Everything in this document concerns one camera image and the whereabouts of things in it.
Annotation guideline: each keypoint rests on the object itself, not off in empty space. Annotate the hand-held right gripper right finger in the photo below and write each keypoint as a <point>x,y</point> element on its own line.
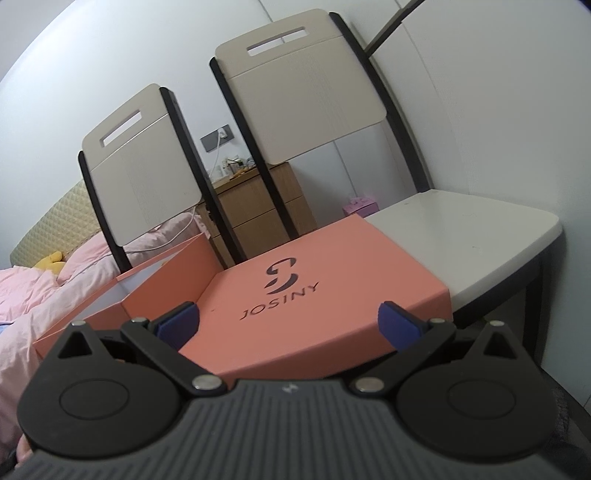
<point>399,330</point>

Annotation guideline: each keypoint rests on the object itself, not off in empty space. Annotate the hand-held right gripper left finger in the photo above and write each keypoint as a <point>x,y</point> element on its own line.
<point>178,327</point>

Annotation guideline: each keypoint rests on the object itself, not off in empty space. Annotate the orange cardboard box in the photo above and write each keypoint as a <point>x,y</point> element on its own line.
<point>175,281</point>

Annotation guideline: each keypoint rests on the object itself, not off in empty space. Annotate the orange box lid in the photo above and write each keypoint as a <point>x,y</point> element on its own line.
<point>351,295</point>

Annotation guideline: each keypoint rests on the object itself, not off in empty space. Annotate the pink pillow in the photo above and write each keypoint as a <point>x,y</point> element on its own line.
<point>97,256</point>

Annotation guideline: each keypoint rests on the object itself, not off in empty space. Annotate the small pink box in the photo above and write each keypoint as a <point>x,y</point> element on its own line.
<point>360,206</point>

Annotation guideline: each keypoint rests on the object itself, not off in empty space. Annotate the wooden nightstand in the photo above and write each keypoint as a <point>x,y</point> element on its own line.
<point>251,205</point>

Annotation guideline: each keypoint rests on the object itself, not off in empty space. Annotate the yellow plush toy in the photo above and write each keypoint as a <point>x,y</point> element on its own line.
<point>50,263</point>

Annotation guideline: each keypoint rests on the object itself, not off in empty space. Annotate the pink duvet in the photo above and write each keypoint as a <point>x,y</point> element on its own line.
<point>27,314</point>

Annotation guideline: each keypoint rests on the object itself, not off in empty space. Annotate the beige quilted headboard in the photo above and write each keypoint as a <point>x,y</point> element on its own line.
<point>55,226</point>

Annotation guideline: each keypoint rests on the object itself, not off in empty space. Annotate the clutter on nightstand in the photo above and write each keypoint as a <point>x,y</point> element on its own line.
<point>235,167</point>

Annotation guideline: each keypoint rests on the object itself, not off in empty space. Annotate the dark cloth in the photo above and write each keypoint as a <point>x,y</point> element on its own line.
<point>572,429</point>

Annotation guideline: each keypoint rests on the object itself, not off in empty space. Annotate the beige chair with black frame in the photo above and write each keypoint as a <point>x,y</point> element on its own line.
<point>300,92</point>
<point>143,184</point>

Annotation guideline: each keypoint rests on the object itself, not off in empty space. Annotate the grey wall socket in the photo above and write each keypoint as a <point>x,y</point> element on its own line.
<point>216,138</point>

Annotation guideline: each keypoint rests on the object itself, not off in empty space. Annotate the black wall strip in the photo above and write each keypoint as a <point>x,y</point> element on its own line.
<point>392,25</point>

